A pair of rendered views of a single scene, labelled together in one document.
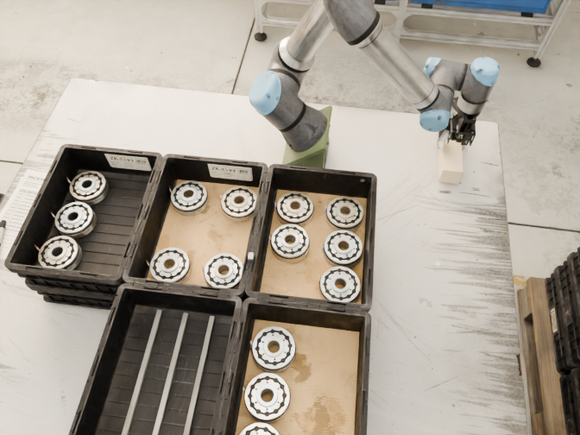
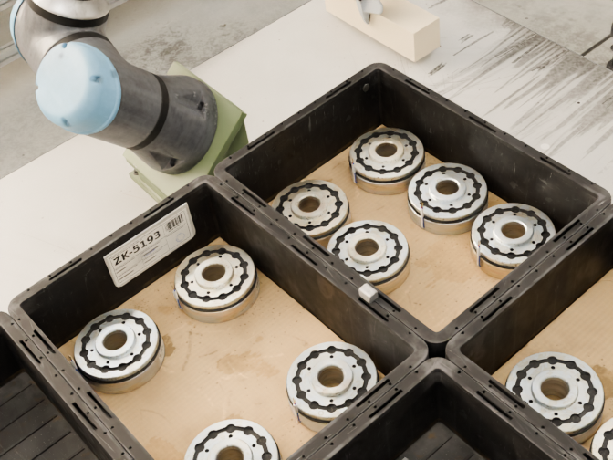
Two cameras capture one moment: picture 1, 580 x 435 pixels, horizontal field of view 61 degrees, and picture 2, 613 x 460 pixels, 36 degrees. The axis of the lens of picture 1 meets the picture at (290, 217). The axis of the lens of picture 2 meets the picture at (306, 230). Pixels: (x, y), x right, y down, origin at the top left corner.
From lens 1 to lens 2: 64 cm
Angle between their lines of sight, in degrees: 27
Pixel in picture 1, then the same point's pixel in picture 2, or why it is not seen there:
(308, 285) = (467, 284)
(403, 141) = (305, 60)
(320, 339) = (584, 327)
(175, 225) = (147, 412)
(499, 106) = not seen: hidden behind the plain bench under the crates
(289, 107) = (140, 81)
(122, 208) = not seen: outside the picture
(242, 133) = (46, 238)
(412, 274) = not seen: hidden behind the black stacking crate
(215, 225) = (215, 350)
